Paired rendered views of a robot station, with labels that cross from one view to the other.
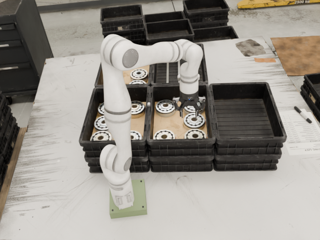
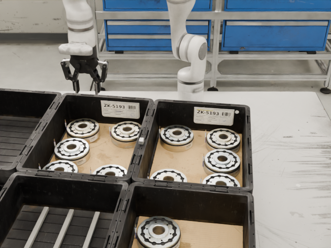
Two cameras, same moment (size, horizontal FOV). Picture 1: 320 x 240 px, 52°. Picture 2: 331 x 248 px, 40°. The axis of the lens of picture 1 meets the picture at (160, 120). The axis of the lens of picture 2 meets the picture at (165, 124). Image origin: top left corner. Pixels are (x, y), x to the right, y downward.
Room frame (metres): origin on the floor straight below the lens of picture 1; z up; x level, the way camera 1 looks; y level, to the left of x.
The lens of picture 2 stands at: (2.20, 0.16, 1.67)
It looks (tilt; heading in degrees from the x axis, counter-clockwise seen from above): 34 degrees down; 183
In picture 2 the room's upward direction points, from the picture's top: straight up
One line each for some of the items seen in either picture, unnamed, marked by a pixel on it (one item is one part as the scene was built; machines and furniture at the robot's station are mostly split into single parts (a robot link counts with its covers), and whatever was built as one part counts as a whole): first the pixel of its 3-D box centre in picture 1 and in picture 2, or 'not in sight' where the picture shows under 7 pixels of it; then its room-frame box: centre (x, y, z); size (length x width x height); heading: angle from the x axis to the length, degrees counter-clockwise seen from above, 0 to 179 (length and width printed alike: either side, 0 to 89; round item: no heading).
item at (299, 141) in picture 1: (300, 130); not in sight; (1.16, -0.73, 0.70); 0.33 x 0.23 x 0.01; 3
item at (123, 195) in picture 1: (121, 187); (190, 100); (0.81, 0.18, 0.83); 0.09 x 0.09 x 0.17; 14
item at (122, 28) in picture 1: (124, 34); not in sight; (2.96, 0.28, 0.37); 0.40 x 0.30 x 0.45; 93
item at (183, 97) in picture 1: (189, 95); (83, 57); (1.04, -0.13, 1.10); 0.08 x 0.08 x 0.09
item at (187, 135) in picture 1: (195, 136); (82, 127); (1.04, -0.16, 0.86); 0.10 x 0.10 x 0.01
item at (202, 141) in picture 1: (180, 111); (92, 134); (1.15, -0.10, 0.92); 0.40 x 0.30 x 0.02; 175
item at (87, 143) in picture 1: (117, 113); (196, 141); (1.18, 0.20, 0.92); 0.40 x 0.30 x 0.02; 175
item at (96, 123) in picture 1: (104, 122); (222, 160); (1.18, 0.27, 0.86); 0.10 x 0.10 x 0.01
